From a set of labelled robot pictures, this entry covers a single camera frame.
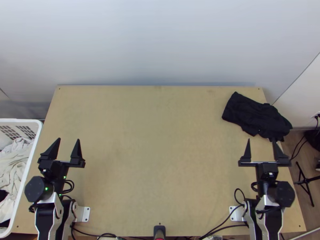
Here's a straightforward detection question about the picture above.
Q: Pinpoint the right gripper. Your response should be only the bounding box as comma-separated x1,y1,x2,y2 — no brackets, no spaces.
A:
238,138,292,173

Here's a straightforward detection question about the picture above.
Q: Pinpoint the black tripod stand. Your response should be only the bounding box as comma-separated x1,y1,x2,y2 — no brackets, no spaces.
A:
294,161,320,208

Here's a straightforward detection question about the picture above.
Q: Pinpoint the white laundry basket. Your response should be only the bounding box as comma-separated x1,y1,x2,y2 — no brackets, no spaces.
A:
0,119,43,237

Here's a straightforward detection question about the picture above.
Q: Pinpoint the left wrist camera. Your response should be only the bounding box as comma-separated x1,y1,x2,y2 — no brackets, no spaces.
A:
38,166,52,178

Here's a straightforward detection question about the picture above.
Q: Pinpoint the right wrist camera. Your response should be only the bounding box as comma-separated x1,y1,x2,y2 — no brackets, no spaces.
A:
261,171,277,181

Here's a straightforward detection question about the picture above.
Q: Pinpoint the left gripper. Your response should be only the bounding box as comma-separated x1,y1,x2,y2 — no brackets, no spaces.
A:
38,138,86,180

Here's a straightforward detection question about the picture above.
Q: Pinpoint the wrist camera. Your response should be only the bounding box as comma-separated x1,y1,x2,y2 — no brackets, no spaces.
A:
38,166,52,178
261,171,277,181

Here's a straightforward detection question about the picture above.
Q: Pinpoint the heap of clothes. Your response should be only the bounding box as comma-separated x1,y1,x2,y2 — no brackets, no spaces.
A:
0,135,34,224

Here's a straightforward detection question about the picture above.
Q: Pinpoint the black bag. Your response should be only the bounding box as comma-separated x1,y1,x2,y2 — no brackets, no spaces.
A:
304,129,320,152

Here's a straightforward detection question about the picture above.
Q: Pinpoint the black t-shirt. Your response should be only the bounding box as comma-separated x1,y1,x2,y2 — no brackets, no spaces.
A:
222,91,293,143

